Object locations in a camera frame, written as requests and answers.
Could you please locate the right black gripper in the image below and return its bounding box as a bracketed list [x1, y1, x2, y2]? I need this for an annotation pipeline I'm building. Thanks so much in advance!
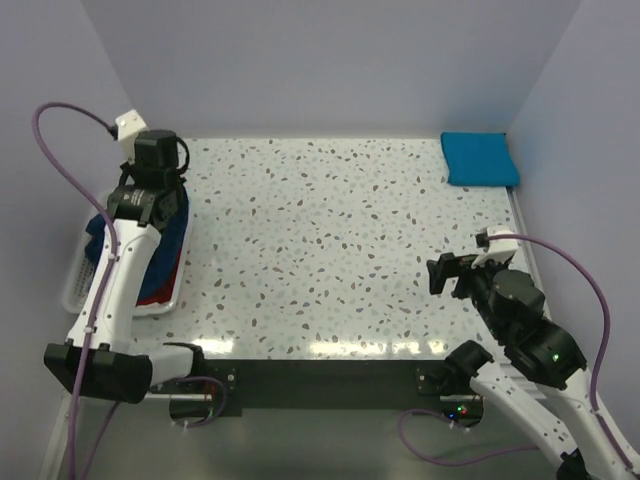
[425, 248, 507, 338]

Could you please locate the dark blue t shirt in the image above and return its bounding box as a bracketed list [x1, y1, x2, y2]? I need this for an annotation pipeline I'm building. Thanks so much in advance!
[84, 180, 191, 308]

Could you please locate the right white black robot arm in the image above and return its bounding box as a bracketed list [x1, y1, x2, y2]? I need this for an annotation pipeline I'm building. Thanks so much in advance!
[427, 253, 639, 479]

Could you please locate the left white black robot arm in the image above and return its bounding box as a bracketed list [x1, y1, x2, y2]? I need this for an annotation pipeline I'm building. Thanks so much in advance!
[44, 130, 207, 404]

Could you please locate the folded light blue t shirt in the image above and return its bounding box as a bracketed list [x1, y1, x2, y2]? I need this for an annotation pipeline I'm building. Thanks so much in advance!
[440, 132, 520, 187]

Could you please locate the white plastic laundry basket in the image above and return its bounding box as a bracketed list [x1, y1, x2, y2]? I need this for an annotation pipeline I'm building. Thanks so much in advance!
[62, 197, 193, 317]

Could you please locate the red t shirt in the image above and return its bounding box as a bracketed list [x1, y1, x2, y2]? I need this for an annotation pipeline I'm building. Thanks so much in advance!
[136, 260, 179, 306]

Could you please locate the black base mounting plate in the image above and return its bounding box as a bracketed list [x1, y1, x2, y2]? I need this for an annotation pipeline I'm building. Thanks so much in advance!
[159, 360, 484, 426]

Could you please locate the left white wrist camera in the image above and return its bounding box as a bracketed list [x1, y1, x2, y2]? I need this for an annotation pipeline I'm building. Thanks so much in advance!
[108, 109, 149, 163]

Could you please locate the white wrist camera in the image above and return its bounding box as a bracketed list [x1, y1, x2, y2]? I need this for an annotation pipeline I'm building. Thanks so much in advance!
[108, 109, 149, 163]
[472, 225, 519, 268]

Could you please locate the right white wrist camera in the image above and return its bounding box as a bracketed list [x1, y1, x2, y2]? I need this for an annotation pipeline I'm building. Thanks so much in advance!
[472, 225, 519, 268]

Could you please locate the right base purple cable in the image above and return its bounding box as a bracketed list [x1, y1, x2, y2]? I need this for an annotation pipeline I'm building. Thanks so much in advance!
[397, 408, 541, 466]

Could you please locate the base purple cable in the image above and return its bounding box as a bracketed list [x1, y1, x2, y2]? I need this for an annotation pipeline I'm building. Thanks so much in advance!
[172, 377, 229, 427]
[397, 408, 541, 466]

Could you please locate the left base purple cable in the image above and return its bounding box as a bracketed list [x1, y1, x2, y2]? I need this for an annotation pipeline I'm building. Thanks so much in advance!
[172, 377, 229, 427]

